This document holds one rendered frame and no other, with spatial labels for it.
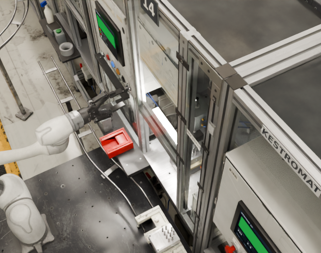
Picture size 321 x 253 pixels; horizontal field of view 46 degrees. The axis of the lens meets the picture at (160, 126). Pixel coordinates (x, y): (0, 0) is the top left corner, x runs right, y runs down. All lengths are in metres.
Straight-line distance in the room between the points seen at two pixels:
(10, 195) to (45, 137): 0.55
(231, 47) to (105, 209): 1.45
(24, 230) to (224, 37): 1.44
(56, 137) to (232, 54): 0.93
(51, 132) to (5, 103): 2.27
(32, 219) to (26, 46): 2.72
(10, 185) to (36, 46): 2.52
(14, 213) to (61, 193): 0.40
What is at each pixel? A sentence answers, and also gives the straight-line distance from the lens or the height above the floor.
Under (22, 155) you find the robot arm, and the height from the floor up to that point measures 1.29.
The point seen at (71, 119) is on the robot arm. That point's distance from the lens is 1.74.
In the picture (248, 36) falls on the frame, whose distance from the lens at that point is 1.16.
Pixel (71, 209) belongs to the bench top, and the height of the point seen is 0.68.
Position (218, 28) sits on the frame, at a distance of 1.17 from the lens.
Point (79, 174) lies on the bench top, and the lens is 2.44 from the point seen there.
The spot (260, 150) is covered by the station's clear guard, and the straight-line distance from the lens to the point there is 1.02.
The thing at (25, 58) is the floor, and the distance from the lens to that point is 4.34.
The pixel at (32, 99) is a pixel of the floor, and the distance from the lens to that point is 3.89.
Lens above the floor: 2.73
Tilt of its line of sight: 52 degrees down
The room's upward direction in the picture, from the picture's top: 2 degrees counter-clockwise
